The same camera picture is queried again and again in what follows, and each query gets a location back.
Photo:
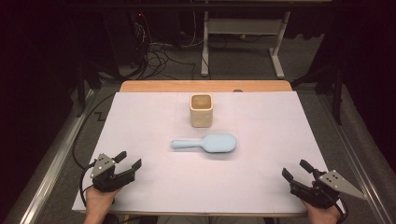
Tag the beige square cup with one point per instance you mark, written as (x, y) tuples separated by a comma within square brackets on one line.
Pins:
[(201, 116)]

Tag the person's right hand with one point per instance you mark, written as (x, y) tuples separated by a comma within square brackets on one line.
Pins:
[(325, 216)]

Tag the white metal desk frame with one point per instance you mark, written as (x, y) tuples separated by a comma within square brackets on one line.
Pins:
[(243, 26)]

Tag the black metal stand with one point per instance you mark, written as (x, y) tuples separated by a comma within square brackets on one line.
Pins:
[(337, 93), (81, 84)]

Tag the white paper sheet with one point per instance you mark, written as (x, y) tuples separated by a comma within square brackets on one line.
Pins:
[(140, 124)]

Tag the dark computer tower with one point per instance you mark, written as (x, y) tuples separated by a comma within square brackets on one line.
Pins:
[(124, 37)]

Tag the person's left hand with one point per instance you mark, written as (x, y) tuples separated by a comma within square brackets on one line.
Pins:
[(99, 202)]

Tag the light blue hairbrush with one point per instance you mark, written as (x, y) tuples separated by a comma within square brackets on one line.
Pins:
[(214, 143)]

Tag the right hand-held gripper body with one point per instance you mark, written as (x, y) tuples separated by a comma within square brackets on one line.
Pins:
[(320, 193)]

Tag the aluminium floor rail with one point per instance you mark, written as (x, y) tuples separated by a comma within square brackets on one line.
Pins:
[(53, 168), (358, 168)]

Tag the small yellow object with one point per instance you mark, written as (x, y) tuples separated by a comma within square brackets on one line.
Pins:
[(243, 36)]

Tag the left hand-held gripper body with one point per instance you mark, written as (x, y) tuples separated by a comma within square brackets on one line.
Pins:
[(107, 182)]

